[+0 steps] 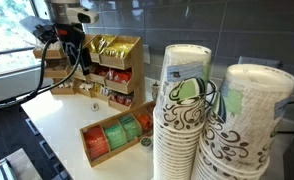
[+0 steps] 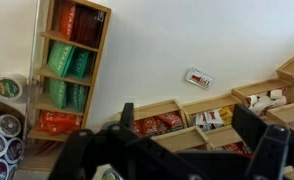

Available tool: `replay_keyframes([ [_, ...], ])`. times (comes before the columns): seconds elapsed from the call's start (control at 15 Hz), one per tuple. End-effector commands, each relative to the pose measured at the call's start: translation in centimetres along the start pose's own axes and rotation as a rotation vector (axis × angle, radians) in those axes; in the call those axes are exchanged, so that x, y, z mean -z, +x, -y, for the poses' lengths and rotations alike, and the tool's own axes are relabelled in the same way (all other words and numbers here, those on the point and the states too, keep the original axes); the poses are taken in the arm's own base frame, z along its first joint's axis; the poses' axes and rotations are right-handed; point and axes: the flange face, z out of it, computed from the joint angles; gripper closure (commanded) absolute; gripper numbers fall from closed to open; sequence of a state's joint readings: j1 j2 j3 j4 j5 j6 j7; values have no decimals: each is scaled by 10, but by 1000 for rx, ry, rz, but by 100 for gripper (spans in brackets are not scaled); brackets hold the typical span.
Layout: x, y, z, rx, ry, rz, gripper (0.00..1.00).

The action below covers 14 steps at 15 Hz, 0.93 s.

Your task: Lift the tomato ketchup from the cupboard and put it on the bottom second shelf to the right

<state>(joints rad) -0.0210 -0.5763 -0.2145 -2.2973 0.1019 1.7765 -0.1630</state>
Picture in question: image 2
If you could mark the wooden tiered condiment organizer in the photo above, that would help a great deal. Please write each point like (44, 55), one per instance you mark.
(177, 138)

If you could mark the orange tea packets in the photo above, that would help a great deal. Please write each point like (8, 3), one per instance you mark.
(57, 121)

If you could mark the white ketchup packet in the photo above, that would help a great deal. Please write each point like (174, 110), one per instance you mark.
(199, 78)

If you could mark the brown lid coffee pod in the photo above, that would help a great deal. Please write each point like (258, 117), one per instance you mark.
(8, 126)

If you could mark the green lid coffee pod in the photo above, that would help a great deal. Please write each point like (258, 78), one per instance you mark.
(7, 88)

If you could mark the white creamer cups pile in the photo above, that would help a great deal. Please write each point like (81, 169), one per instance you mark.
(265, 100)

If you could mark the red tea packets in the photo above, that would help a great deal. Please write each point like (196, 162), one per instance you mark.
(67, 20)

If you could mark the wooden tea bag shelf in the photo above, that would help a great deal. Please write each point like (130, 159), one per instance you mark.
(97, 56)

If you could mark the white ketchup packets pile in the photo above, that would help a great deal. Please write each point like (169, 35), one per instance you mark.
(208, 118)

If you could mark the dark green tea packets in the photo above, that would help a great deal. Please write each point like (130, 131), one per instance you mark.
(77, 97)
(80, 63)

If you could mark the dark brown tea packets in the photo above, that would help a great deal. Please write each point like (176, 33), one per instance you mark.
(88, 26)

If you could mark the red sauce packets pile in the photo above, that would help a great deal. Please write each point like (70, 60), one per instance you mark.
(160, 123)
(237, 148)

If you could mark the light green tea packets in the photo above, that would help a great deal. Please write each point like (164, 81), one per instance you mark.
(57, 93)
(60, 58)

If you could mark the coffee pod cups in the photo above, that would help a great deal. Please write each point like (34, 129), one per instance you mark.
(0, 106)

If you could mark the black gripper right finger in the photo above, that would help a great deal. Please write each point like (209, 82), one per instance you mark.
(273, 153)

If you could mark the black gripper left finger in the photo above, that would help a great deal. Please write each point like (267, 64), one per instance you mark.
(77, 153)

